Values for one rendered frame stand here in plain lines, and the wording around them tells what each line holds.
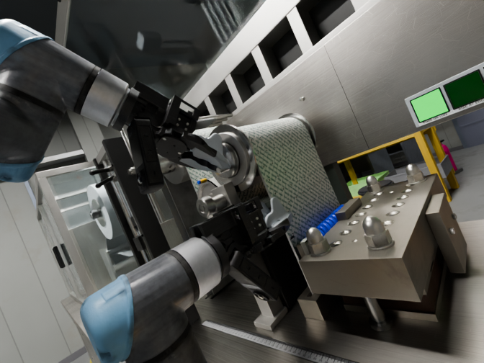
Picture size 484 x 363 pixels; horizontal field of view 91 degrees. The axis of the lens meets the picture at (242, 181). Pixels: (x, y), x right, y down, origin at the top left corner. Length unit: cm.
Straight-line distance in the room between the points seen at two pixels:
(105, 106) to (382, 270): 44
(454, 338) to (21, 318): 407
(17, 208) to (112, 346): 390
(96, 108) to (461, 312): 59
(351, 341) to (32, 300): 389
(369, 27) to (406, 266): 53
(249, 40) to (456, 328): 84
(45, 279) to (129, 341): 379
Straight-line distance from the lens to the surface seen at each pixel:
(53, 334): 417
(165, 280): 30
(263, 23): 87
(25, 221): 411
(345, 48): 72
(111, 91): 40
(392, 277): 39
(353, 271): 40
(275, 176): 50
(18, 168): 41
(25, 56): 41
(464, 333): 47
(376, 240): 39
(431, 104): 67
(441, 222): 52
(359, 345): 47
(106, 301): 30
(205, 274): 32
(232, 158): 47
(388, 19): 70
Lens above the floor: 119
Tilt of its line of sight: level
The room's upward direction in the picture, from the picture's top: 23 degrees counter-clockwise
